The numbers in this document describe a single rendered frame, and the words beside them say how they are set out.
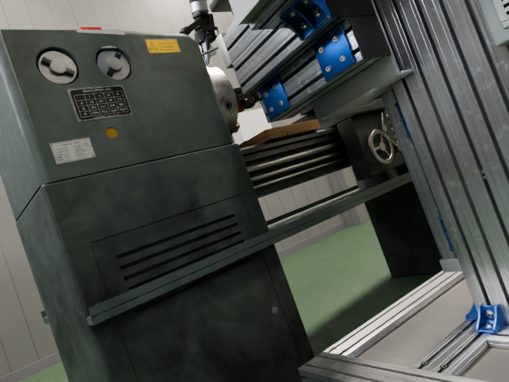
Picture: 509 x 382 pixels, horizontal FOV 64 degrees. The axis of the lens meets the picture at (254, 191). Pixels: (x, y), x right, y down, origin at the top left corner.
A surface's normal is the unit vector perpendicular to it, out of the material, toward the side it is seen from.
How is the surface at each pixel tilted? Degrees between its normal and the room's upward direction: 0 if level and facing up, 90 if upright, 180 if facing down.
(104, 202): 90
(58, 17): 90
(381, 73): 90
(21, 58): 90
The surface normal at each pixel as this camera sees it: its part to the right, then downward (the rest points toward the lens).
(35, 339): 0.50, -0.22
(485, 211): -0.80, 0.26
